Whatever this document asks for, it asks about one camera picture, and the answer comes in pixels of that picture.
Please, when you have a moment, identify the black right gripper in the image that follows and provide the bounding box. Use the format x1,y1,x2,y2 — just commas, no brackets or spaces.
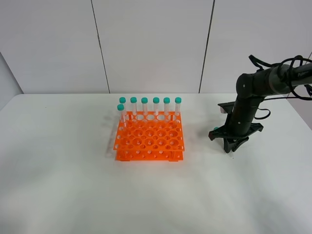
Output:
208,102,263,153

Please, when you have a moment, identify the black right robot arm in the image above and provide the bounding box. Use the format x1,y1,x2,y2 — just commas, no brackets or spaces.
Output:
209,63,312,153

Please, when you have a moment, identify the row test tube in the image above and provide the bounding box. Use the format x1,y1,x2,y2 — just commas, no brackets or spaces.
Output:
119,97,127,113
163,97,170,116
153,97,159,116
175,97,182,116
141,97,148,116
130,97,137,116

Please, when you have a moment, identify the orange test tube rack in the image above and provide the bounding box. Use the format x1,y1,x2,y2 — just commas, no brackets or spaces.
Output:
113,111,185,161

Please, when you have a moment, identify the front-left teal-capped test tube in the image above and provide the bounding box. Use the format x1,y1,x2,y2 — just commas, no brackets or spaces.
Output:
117,104,127,127

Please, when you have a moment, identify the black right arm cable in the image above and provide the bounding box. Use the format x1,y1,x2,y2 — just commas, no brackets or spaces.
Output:
248,55,312,120

